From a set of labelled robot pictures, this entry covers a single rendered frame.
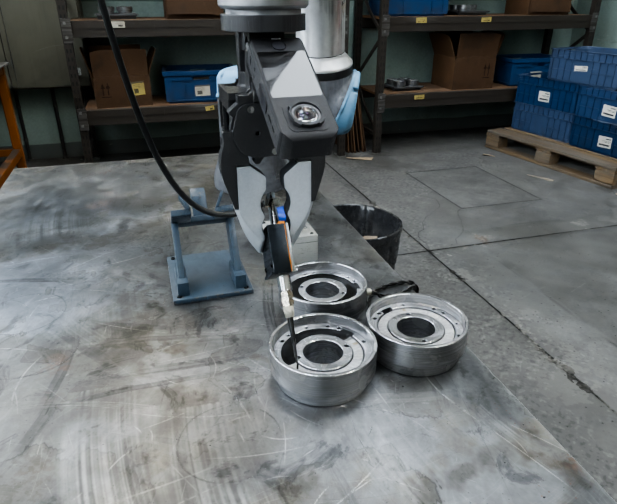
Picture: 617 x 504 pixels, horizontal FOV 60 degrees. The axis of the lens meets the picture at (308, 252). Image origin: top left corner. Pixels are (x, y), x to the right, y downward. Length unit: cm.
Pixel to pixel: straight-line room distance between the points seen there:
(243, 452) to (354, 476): 9
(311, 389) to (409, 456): 10
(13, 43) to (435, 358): 400
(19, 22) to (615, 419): 398
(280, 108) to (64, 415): 34
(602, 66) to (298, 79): 393
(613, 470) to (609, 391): 35
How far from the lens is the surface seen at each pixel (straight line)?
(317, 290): 66
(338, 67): 98
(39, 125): 463
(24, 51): 431
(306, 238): 74
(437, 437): 50
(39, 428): 55
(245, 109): 47
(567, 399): 193
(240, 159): 48
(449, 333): 58
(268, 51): 46
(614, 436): 185
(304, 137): 39
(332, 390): 50
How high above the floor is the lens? 114
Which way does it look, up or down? 26 degrees down
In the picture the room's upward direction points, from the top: straight up
